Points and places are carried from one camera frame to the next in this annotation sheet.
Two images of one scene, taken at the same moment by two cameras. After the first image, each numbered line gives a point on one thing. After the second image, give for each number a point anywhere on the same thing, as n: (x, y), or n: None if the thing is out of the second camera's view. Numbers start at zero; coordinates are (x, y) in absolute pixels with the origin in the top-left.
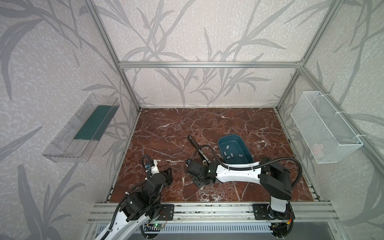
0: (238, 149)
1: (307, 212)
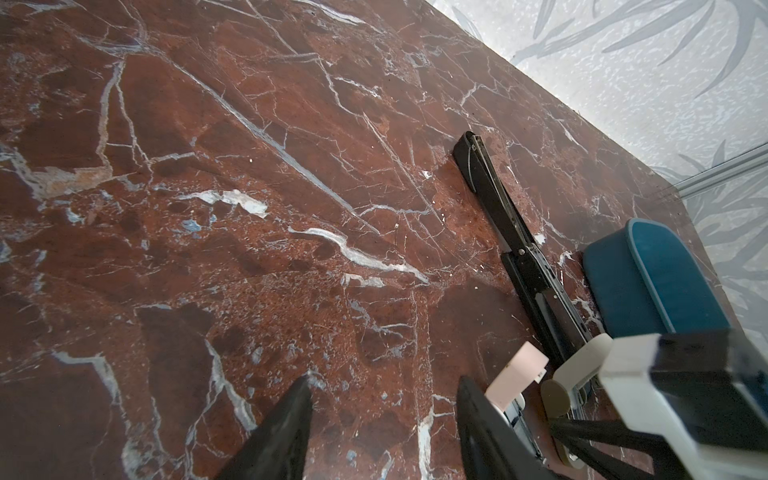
0: (646, 281)
1: None
